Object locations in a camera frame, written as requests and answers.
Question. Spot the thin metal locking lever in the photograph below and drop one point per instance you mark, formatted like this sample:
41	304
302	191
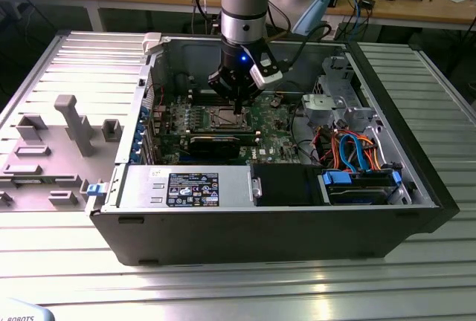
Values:
223	108
234	127

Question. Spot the silver square CPU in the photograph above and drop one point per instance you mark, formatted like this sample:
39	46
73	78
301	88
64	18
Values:
227	118

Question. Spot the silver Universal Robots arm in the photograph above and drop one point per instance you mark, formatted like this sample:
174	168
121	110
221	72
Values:
241	1

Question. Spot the CPU socket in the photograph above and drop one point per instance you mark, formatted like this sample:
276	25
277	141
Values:
250	126

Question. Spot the RAM slot white clips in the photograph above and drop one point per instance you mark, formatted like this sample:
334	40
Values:
249	134

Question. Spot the black cylindrical case part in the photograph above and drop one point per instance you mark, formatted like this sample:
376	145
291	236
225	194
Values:
184	81

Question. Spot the pale grey case latch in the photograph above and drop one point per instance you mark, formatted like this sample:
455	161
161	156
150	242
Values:
152	43

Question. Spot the green motherboard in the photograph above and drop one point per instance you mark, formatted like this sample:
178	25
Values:
275	128

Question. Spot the black graphics card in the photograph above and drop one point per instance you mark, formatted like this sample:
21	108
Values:
213	146

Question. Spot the blue card retention clip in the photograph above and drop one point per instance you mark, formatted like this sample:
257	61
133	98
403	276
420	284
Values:
135	152
140	132
145	114

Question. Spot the metal optical bay cage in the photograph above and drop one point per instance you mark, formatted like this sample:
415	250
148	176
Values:
334	64

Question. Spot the silver metal latch plate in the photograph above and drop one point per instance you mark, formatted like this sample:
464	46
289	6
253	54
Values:
256	188

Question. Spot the small black adapter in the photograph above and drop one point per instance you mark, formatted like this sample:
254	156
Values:
367	3

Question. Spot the grey power supply unit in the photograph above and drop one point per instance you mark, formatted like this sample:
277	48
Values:
141	187

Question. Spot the hard disk in blue carrier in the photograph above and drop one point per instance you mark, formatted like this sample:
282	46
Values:
336	179

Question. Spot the open black PC case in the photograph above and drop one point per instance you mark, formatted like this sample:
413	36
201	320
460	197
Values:
223	235

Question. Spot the blue plastic clip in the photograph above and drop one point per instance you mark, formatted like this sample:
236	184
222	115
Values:
93	189

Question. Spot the grey parts rack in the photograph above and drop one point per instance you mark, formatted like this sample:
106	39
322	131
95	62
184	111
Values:
44	172

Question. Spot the pale blue teach pendant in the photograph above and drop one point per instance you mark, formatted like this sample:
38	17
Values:
22	311

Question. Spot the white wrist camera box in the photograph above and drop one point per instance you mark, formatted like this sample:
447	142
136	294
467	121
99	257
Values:
266	77

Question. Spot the grey metal drive bracket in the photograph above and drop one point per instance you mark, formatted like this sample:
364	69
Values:
316	107

